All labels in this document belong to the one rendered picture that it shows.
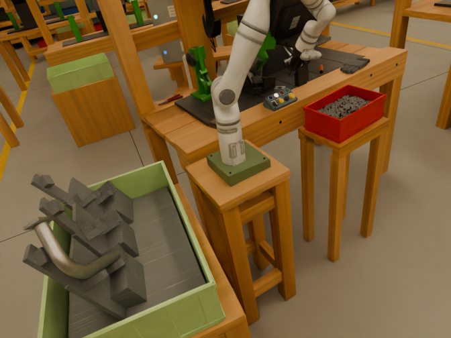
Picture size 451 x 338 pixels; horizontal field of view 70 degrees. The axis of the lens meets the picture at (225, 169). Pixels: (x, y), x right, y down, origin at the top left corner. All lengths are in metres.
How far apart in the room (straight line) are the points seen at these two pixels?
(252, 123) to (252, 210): 0.44
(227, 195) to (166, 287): 0.40
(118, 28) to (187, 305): 1.37
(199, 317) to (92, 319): 0.30
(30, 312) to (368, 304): 1.92
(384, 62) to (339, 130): 0.76
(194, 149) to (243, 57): 0.50
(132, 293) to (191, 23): 1.45
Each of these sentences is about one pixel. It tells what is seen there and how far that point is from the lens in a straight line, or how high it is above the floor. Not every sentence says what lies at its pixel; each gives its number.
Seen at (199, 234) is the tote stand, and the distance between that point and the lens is 1.17.
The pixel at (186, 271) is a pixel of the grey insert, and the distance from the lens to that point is 1.00.
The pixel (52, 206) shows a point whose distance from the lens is 0.93.
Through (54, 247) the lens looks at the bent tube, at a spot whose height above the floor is 1.15.
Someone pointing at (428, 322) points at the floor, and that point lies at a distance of 1.95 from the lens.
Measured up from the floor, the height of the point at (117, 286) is 0.92.
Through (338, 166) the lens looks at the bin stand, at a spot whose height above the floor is 0.69.
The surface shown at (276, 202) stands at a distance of 1.34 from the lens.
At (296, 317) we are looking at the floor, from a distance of 1.85.
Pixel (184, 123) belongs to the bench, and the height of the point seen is 0.88.
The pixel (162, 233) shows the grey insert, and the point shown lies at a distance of 1.14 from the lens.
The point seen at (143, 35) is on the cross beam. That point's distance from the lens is 1.94.
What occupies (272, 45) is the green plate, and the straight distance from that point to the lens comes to 1.81.
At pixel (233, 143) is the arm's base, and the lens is 1.21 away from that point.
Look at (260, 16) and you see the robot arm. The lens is 1.09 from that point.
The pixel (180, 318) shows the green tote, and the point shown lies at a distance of 0.88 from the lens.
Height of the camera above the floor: 1.62
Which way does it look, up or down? 35 degrees down
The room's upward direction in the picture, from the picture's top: 11 degrees counter-clockwise
